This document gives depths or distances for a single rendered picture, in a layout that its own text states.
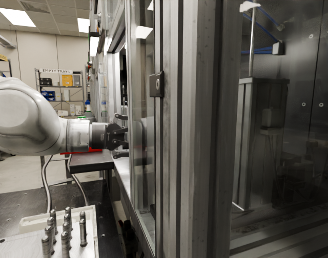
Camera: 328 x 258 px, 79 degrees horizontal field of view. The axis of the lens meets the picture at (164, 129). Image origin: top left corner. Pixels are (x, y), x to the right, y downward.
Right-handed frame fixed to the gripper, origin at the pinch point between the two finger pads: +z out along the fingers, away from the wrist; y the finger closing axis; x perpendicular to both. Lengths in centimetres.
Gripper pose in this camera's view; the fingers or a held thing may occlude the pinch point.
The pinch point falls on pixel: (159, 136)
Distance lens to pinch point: 63.0
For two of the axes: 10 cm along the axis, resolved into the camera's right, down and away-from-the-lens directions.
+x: -3.5, -1.4, 9.3
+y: 0.7, -9.9, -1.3
